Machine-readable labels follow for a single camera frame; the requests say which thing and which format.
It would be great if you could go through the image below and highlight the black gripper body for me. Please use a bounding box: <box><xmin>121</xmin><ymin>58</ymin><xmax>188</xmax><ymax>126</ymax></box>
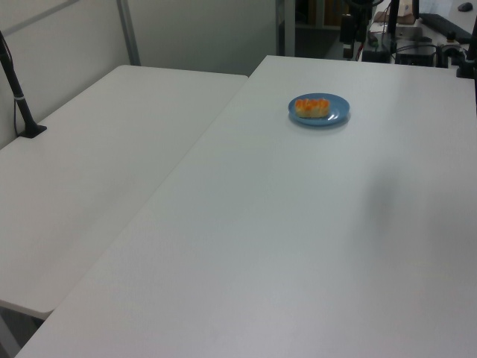
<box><xmin>346</xmin><ymin>0</ymin><xmax>376</xmax><ymax>19</ymax></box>

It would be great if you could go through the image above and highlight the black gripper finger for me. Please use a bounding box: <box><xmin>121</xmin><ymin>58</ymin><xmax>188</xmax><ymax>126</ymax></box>
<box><xmin>339</xmin><ymin>13</ymin><xmax>355</xmax><ymax>60</ymax></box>
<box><xmin>355</xmin><ymin>16</ymin><xmax>369</xmax><ymax>43</ymax></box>

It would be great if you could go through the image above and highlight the orange glazed bread piece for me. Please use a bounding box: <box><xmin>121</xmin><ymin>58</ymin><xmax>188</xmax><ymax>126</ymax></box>
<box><xmin>294</xmin><ymin>98</ymin><xmax>331</xmax><ymax>119</ymax></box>

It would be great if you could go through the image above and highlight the brown cardboard box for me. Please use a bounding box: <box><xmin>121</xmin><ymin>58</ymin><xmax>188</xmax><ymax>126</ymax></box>
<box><xmin>373</xmin><ymin>0</ymin><xmax>415</xmax><ymax>25</ymax></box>

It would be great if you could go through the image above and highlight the black electronics box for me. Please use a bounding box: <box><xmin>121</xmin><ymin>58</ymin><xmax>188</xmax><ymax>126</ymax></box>
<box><xmin>395</xmin><ymin>44</ymin><xmax>437</xmax><ymax>68</ymax></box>

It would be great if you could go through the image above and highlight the blue round plate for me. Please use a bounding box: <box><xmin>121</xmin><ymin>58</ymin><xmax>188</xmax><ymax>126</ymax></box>
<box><xmin>287</xmin><ymin>92</ymin><xmax>352</xmax><ymax>128</ymax></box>

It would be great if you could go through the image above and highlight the black computer keyboard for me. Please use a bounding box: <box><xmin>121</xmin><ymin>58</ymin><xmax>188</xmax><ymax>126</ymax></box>
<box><xmin>418</xmin><ymin>13</ymin><xmax>473</xmax><ymax>43</ymax></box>

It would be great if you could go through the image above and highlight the black clamped pole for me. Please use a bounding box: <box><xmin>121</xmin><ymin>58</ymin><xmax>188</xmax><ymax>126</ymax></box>
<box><xmin>455</xmin><ymin>25</ymin><xmax>477</xmax><ymax>80</ymax></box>

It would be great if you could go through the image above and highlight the grey metal clamp bracket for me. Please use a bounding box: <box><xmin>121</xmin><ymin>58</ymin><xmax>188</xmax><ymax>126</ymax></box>
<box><xmin>436</xmin><ymin>31</ymin><xmax>467</xmax><ymax>69</ymax></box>

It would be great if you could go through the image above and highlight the black camera stand pole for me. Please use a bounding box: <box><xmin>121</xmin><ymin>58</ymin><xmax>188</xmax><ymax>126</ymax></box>
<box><xmin>0</xmin><ymin>30</ymin><xmax>48</xmax><ymax>140</ymax></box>

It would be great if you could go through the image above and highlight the thin black stand cable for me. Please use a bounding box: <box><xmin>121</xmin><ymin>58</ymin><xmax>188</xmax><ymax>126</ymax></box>
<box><xmin>3</xmin><ymin>37</ymin><xmax>23</xmax><ymax>137</ymax></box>

